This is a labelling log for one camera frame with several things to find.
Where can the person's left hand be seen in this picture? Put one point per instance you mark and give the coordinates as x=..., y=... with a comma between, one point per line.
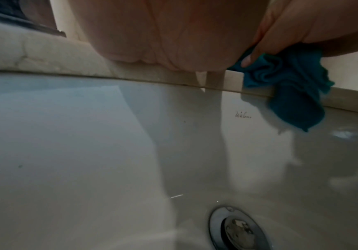
x=166, y=31

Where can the person's right hand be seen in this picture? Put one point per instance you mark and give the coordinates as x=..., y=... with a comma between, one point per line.
x=321, y=22

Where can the teal cleaning cloth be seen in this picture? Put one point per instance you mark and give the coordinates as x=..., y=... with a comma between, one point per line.
x=296, y=97

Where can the white ceramic sink basin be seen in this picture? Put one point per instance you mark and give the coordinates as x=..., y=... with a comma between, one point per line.
x=89, y=158

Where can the chrome sink drain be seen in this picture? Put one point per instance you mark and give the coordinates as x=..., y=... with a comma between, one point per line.
x=237, y=232

